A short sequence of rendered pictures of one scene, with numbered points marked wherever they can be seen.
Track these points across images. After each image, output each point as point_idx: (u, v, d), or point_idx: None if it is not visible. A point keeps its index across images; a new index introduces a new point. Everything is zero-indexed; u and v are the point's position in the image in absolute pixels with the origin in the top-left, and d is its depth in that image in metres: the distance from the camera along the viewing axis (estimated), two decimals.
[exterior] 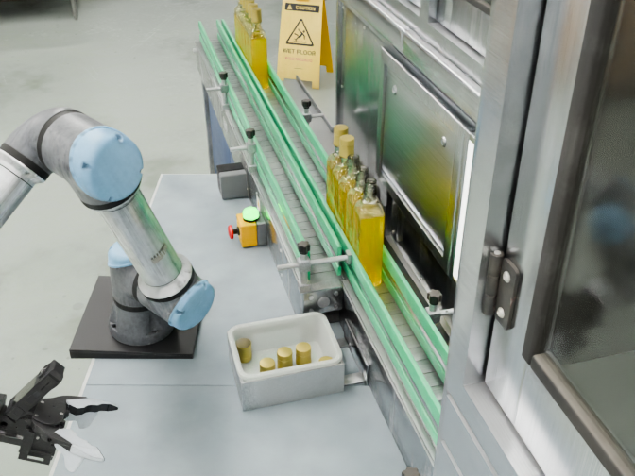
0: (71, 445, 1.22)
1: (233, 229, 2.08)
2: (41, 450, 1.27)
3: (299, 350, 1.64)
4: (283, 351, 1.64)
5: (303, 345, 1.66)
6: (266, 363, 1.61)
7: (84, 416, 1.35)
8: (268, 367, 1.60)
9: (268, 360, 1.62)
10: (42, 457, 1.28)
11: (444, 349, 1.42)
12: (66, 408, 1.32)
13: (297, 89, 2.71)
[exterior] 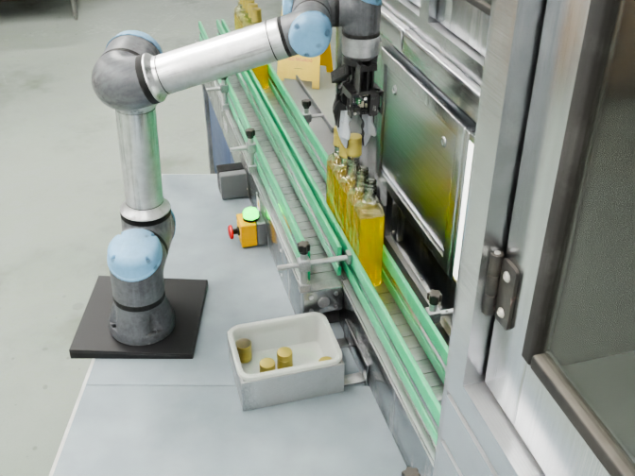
0: (371, 120, 1.66)
1: (233, 229, 2.08)
2: (376, 103, 1.58)
3: (359, 137, 1.66)
4: (283, 351, 1.64)
5: (351, 135, 1.67)
6: (266, 363, 1.61)
7: (347, 128, 1.62)
8: (268, 367, 1.60)
9: (268, 360, 1.62)
10: (377, 108, 1.57)
11: (444, 349, 1.42)
12: (345, 108, 1.62)
13: (297, 89, 2.71)
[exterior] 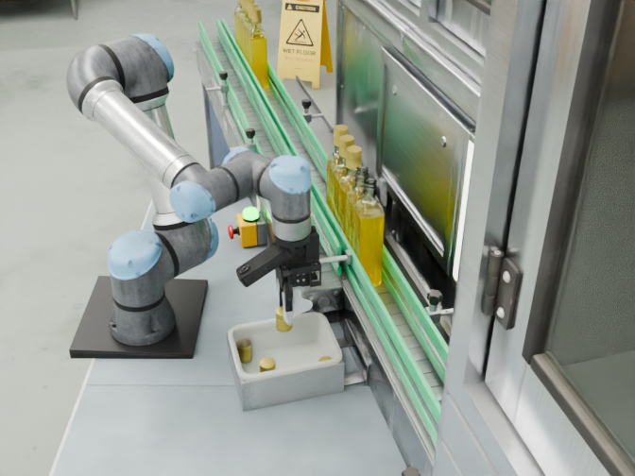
0: (277, 287, 1.59)
1: (233, 229, 2.08)
2: None
3: (359, 150, 1.68)
4: (283, 311, 1.58)
5: (351, 148, 1.69)
6: (266, 363, 1.61)
7: (299, 303, 1.55)
8: (268, 367, 1.60)
9: (268, 360, 1.62)
10: None
11: (444, 349, 1.42)
12: None
13: (297, 89, 2.71)
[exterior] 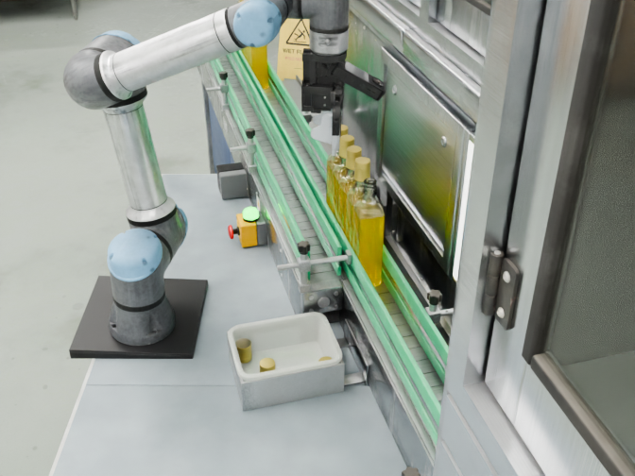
0: (338, 135, 1.52)
1: (233, 229, 2.08)
2: (311, 100, 1.50)
3: (359, 150, 1.68)
4: (363, 160, 1.64)
5: (351, 148, 1.69)
6: (266, 363, 1.61)
7: None
8: (268, 367, 1.60)
9: (268, 360, 1.62)
10: (304, 103, 1.51)
11: (444, 349, 1.42)
12: None
13: (297, 89, 2.71)
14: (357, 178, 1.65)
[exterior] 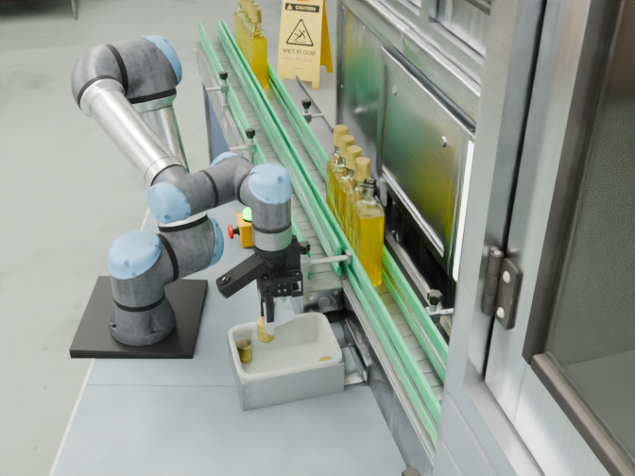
0: (259, 297, 1.57)
1: (233, 229, 2.08)
2: None
3: (359, 150, 1.68)
4: (363, 160, 1.64)
5: (351, 148, 1.69)
6: (264, 321, 1.55)
7: (280, 314, 1.52)
8: None
9: None
10: None
11: (444, 349, 1.42)
12: None
13: (297, 89, 2.71)
14: (357, 178, 1.65)
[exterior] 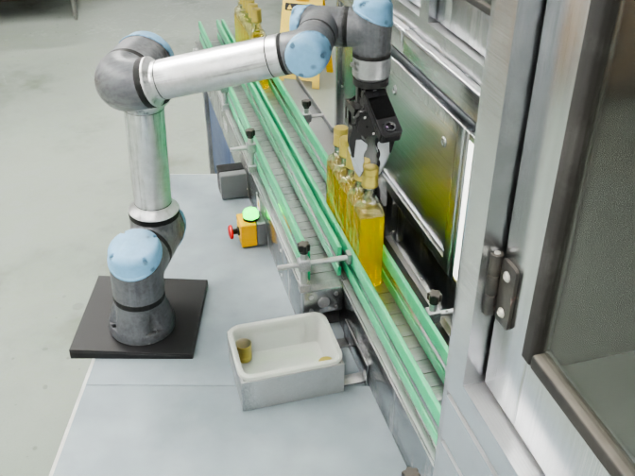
0: (352, 157, 1.56)
1: (233, 229, 2.08)
2: (351, 116, 1.57)
3: None
4: (363, 160, 1.64)
5: None
6: (371, 167, 1.58)
7: None
8: (377, 166, 1.59)
9: (367, 166, 1.59)
10: (350, 115, 1.58)
11: (444, 349, 1.42)
12: None
13: (297, 89, 2.71)
14: (357, 178, 1.65)
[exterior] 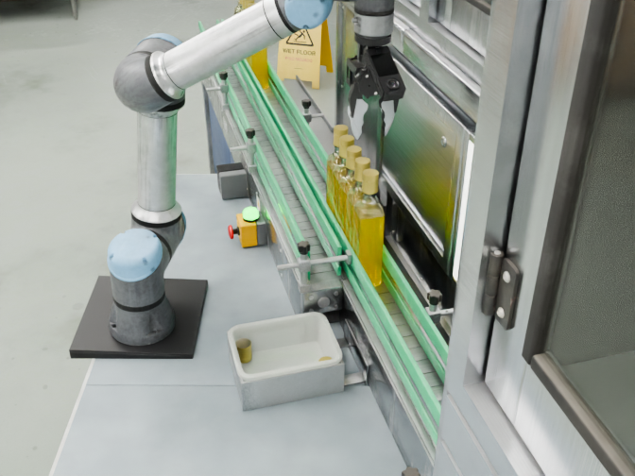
0: (351, 117, 1.51)
1: (233, 229, 2.08)
2: (352, 76, 1.52)
3: (359, 150, 1.68)
4: (363, 160, 1.64)
5: (351, 148, 1.69)
6: (371, 173, 1.59)
7: None
8: (377, 171, 1.60)
9: (367, 171, 1.59)
10: (351, 76, 1.54)
11: (444, 349, 1.42)
12: None
13: (297, 89, 2.71)
14: (357, 178, 1.65)
